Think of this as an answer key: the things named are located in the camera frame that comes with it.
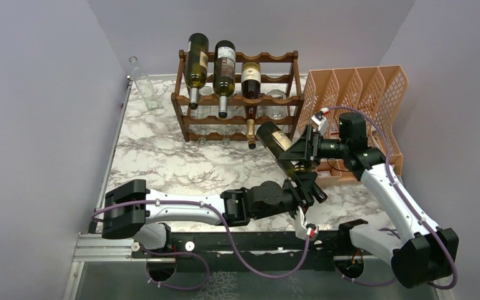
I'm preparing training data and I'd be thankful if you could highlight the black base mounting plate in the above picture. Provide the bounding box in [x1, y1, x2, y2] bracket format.
[131, 231, 370, 278]

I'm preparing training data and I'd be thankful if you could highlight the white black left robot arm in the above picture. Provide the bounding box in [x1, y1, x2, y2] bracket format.
[98, 173, 327, 257]

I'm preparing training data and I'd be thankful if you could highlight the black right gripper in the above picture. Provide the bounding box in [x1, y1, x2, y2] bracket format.
[280, 124, 349, 169]

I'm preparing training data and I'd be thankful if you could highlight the aluminium frame rail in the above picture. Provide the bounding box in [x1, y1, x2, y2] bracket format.
[63, 74, 183, 299]

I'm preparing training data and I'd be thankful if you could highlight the clear bottle in lower rack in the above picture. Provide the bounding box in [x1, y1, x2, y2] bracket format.
[265, 89, 288, 120]

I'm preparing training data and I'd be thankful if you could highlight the green wine bottle far left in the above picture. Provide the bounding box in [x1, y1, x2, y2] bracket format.
[184, 32, 209, 110]

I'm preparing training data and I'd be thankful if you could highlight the green wine bottle cream label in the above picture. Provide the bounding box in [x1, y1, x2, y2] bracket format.
[256, 121, 329, 204]

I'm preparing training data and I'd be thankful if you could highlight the orange plastic file organizer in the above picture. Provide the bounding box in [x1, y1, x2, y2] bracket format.
[296, 65, 408, 176]

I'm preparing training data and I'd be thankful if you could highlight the green wine bottle white label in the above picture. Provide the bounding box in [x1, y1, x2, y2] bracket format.
[213, 40, 236, 119]

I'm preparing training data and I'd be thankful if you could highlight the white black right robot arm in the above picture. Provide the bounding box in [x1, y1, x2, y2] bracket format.
[276, 107, 459, 289]

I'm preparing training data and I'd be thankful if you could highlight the clear glass bottle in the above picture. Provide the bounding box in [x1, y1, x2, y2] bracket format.
[128, 56, 159, 110]

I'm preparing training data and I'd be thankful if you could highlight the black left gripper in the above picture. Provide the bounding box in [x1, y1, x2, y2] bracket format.
[251, 171, 317, 223]

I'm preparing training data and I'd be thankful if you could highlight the dark bottle gold foil neck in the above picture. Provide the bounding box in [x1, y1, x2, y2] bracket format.
[241, 62, 261, 149]

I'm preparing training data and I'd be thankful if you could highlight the brown wooden wine rack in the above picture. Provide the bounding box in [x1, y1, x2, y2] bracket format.
[171, 49, 304, 142]

